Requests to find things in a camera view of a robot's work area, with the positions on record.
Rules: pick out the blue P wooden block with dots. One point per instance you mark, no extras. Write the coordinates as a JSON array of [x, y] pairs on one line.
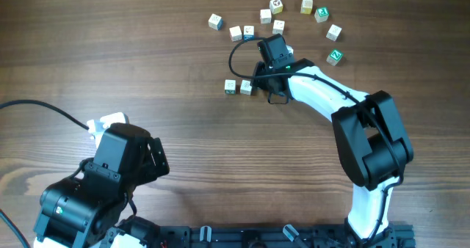
[[334, 32]]

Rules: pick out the red N wooden block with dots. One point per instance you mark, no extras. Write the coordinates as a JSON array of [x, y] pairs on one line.
[[278, 27]]

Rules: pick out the blue picture wooden block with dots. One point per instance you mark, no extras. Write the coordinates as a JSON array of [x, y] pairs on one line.
[[248, 32]]

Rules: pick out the green bottom wooden block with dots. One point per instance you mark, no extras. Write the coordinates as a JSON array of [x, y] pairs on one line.
[[230, 87]]

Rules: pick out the yellow picture wooden block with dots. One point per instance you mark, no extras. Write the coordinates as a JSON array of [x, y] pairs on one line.
[[276, 6]]

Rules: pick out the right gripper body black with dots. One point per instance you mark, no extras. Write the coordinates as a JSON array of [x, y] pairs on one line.
[[264, 82]]

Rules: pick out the red striped wooden block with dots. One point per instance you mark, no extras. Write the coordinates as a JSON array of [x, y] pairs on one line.
[[245, 87]]

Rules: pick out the green Z wooden block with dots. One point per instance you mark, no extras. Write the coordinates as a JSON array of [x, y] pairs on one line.
[[334, 57]]

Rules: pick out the green letter wooden block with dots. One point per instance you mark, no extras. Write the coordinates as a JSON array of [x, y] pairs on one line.
[[321, 14]]

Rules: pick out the yellow plain wooden block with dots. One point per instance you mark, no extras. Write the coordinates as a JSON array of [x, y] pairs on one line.
[[307, 7]]

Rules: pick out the plain white wooden block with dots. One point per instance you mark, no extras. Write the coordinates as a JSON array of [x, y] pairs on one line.
[[265, 16]]

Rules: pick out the wooden block with red side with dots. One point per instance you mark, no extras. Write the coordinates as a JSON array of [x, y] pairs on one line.
[[235, 33]]

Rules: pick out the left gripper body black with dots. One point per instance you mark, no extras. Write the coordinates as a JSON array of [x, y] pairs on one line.
[[147, 173]]

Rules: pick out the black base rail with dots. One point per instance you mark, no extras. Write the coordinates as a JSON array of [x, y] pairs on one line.
[[317, 236]]

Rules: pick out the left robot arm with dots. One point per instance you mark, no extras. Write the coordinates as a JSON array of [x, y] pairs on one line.
[[78, 210]]

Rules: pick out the blue edged far-left block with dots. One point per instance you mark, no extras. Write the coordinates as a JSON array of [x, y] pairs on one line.
[[215, 22]]

